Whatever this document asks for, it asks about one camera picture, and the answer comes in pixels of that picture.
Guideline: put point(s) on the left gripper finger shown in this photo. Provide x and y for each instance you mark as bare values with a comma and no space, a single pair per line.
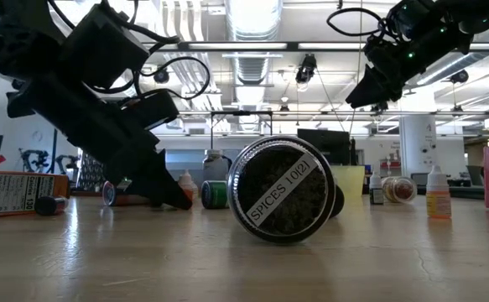
152,180

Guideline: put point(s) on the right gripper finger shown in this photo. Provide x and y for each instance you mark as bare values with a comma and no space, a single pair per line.
374,90

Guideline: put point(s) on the orange dropper bottle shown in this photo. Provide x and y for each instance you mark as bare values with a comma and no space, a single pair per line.
187,184

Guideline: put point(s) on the pink-tipped food colouring bottle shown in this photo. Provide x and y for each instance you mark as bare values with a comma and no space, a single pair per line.
109,194

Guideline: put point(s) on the white-lid spice jar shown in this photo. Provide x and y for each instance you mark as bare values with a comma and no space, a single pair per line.
214,165

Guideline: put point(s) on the dark-label dropper bottle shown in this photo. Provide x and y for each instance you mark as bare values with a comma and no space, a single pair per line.
376,193

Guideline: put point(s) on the small clear glass jar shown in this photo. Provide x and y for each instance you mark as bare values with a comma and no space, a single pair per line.
401,189

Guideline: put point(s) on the yellow-orange label dropper bottle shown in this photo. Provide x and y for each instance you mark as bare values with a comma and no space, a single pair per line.
438,201

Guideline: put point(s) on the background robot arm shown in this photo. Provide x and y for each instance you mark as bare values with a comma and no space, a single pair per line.
38,159

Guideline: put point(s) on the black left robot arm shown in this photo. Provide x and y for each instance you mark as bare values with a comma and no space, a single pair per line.
17,42

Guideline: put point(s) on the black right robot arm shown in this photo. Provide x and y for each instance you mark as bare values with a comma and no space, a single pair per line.
479,12

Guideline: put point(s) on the green food colouring bottle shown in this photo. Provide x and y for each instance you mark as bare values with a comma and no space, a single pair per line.
214,194

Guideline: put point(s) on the white round pillar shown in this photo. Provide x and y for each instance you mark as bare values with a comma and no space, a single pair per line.
416,142

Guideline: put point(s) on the black background monitor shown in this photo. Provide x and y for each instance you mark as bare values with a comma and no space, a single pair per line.
324,144

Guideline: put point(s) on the maroon dropper bottle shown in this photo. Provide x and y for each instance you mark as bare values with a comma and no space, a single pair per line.
47,205

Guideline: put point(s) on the translucent yellow-green plastic bin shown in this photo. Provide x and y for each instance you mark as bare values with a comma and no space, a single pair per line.
349,180

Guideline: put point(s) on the orange snack box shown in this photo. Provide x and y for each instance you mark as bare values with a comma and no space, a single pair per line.
9,193

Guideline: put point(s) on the black ceiling camera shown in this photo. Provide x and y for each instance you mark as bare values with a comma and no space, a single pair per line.
460,76
380,108
307,69
161,76

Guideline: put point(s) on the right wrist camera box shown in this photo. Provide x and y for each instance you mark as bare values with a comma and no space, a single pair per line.
407,17

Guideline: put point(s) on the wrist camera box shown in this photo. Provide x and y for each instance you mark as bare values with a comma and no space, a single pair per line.
407,17
101,46

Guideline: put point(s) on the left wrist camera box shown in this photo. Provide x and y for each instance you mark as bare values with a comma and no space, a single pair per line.
101,46

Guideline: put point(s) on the black background rig frame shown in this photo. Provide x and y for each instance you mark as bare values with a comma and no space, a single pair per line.
242,112

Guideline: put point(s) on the silver ceiling duct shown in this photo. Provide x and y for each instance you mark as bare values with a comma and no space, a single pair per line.
252,25

